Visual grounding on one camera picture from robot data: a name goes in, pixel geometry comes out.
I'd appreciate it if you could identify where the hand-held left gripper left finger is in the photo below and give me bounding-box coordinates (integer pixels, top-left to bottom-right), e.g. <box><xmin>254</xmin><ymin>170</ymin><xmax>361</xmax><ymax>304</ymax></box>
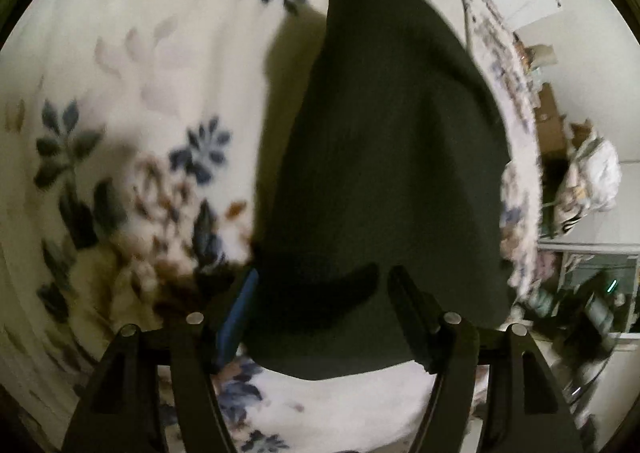
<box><xmin>60</xmin><ymin>268</ymin><xmax>261</xmax><ymax>453</ymax></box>

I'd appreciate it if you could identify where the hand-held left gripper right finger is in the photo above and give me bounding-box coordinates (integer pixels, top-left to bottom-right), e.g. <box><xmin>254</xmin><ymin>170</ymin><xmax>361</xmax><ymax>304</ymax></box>
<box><xmin>387</xmin><ymin>265</ymin><xmax>586</xmax><ymax>453</ymax></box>

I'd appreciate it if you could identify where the dark striped long-sleeve sweater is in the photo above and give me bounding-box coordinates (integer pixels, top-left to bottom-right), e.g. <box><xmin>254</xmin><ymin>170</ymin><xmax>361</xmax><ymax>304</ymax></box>
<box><xmin>242</xmin><ymin>0</ymin><xmax>516</xmax><ymax>381</ymax></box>

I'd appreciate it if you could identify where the pile of white clothes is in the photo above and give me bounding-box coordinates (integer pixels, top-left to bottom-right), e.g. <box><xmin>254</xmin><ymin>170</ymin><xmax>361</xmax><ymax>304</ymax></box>
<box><xmin>550</xmin><ymin>120</ymin><xmax>623</xmax><ymax>234</ymax></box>

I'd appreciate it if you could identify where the white open wardrobe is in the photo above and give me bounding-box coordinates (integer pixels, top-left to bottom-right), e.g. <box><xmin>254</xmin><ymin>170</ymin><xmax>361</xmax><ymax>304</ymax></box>
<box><xmin>537</xmin><ymin>240</ymin><xmax>640</xmax><ymax>339</ymax></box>

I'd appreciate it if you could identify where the large brown cardboard box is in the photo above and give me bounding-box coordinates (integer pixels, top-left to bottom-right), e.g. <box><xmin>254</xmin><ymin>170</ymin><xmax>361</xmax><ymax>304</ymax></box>
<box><xmin>532</xmin><ymin>83</ymin><xmax>569</xmax><ymax>159</ymax></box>

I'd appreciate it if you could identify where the floral bed sheet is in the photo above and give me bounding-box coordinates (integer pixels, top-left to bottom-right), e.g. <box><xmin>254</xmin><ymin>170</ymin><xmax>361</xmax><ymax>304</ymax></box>
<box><xmin>0</xmin><ymin>0</ymin><xmax>546</xmax><ymax>453</ymax></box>

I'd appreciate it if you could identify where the cream table lamp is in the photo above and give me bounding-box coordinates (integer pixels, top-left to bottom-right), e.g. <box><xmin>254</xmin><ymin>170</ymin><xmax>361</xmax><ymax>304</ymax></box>
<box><xmin>530</xmin><ymin>43</ymin><xmax>557</xmax><ymax>67</ymax></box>

